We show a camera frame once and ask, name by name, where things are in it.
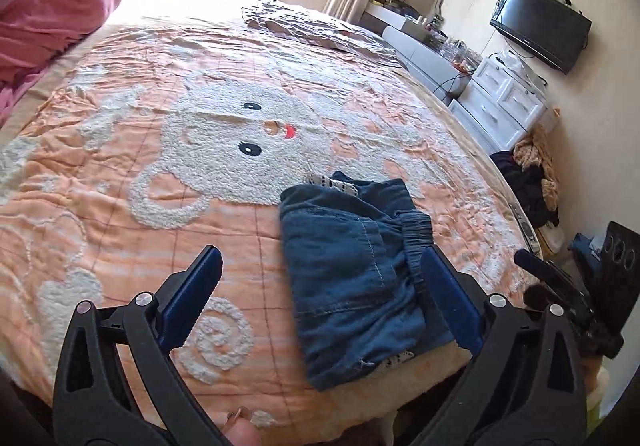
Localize black wall television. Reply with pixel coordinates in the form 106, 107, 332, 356
490, 0, 592, 74

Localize grey dressing table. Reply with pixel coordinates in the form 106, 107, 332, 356
360, 1, 473, 102

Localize white drawer cabinet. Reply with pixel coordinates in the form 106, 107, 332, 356
447, 54, 551, 152

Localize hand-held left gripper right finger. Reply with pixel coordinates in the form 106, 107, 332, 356
407, 243, 588, 446

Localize blue denim garment with lace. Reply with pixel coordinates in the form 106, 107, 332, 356
279, 170, 463, 392

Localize clear plastic bag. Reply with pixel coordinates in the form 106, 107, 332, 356
495, 49, 527, 73

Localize grey bed frame edge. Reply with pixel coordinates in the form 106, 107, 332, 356
507, 203, 543, 254

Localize orange cat print blanket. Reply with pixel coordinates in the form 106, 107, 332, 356
0, 1, 546, 446

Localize person's left hand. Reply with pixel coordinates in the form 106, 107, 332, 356
225, 407, 263, 446

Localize dark clothes pile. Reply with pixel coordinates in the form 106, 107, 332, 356
490, 150, 561, 229

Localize blue folded clothes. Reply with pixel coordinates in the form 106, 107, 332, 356
570, 231, 608, 273

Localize brown patterned quilt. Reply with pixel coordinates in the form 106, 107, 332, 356
241, 0, 403, 68

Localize pink duvet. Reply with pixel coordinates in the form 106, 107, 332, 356
0, 0, 128, 122

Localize cosmetics clutter on dresser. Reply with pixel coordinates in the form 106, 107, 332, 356
370, 0, 483, 72

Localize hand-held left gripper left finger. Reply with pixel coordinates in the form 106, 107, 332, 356
52, 245, 236, 446

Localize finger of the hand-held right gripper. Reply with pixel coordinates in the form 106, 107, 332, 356
514, 249, 588, 301
524, 286, 592, 324

